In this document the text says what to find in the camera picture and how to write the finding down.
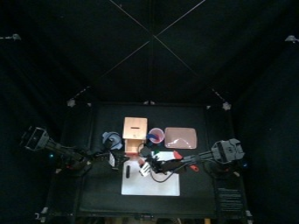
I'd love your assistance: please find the wooden drawer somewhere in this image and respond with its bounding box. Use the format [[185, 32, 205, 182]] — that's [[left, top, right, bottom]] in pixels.
[[124, 138, 142, 155]]

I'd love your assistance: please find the wooden drawer cabinet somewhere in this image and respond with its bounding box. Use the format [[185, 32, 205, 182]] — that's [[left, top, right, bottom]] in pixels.
[[121, 116, 149, 140]]

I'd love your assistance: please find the black round toy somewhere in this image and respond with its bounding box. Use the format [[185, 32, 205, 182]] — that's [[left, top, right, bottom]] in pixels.
[[138, 146, 153, 158]]

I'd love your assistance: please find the red toy utensil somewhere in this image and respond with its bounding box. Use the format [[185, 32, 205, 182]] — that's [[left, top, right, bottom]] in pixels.
[[172, 150, 201, 172]]

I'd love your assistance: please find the white cutting board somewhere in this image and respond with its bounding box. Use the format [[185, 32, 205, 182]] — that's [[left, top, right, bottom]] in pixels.
[[120, 150, 182, 197]]

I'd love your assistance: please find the blue toy cup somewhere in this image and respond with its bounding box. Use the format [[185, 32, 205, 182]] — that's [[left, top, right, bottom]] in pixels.
[[101, 131, 124, 151]]

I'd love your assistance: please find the pink square plate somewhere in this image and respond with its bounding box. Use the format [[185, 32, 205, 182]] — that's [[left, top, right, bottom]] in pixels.
[[162, 126, 198, 151]]

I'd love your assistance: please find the grey label sticker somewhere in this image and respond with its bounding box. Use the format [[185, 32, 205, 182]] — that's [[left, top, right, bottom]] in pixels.
[[216, 187, 244, 214]]

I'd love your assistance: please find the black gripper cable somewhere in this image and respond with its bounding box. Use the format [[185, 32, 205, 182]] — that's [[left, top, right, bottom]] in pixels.
[[148, 168, 184, 184]]

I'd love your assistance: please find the pink cup with blue handle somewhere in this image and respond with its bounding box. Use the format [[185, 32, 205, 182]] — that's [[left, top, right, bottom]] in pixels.
[[145, 127, 165, 144]]

